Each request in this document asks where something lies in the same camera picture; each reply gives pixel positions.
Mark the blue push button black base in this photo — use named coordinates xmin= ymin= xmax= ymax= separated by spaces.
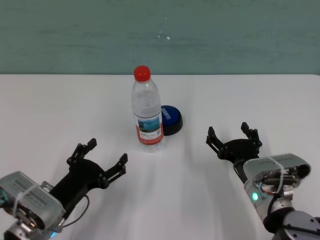
xmin=160 ymin=104 xmax=184 ymax=137

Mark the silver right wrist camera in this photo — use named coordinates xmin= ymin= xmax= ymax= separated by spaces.
xmin=242 ymin=152 xmax=312 ymax=191

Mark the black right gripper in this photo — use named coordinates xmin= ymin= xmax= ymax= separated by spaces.
xmin=205 ymin=121 xmax=263 ymax=183

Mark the white zip tie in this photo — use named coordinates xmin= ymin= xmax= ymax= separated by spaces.
xmin=12 ymin=184 xmax=41 ymax=219
xmin=265 ymin=156 xmax=285 ymax=195

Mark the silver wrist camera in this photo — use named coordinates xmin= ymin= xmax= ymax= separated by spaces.
xmin=0 ymin=171 xmax=66 ymax=233
xmin=242 ymin=152 xmax=312 ymax=191

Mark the clear water bottle red cap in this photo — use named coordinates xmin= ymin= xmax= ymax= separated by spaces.
xmin=131 ymin=65 xmax=165 ymax=154

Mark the thin black left camera cable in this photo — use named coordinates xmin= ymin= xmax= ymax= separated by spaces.
xmin=59 ymin=194 xmax=90 ymax=228

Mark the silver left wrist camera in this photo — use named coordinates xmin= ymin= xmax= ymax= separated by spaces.
xmin=0 ymin=171 xmax=66 ymax=233

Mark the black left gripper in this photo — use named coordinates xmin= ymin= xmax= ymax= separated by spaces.
xmin=48 ymin=137 xmax=129 ymax=218

